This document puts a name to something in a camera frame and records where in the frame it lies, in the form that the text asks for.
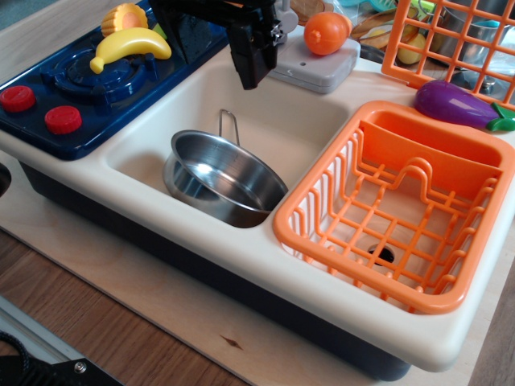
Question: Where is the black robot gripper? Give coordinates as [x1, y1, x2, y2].
[149, 0, 278, 90]

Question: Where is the small stainless steel pan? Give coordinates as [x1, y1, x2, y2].
[162, 109, 288, 228]

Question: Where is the cream toy kitchen sink unit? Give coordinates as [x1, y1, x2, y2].
[1, 49, 514, 380]

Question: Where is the orange plastic drying rack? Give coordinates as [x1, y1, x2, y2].
[273, 101, 514, 314]

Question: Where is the grey toy faucet base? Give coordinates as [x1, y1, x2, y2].
[269, 1, 361, 94]

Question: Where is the yellow toy banana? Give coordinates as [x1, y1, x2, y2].
[89, 27, 172, 74]

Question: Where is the orange toy fruit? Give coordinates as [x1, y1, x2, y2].
[303, 12, 352, 56]

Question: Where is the blue toy stove top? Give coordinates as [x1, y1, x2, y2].
[1, 23, 228, 160]

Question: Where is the right red stove knob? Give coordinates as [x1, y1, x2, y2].
[44, 105, 82, 135]

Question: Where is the red stove knob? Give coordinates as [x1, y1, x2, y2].
[44, 105, 82, 135]
[1, 85, 36, 113]

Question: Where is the left red stove knob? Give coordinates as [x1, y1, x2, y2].
[1, 85, 36, 113]

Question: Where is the purple toy eggplant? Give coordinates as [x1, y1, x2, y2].
[414, 80, 514, 132]

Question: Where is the stainless steel pot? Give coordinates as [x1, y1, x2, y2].
[430, 0, 508, 66]

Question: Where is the orange plastic grid basket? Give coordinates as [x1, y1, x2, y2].
[381, 1, 514, 109]

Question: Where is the black bracket with screw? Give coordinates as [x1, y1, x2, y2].
[1, 331, 122, 386]

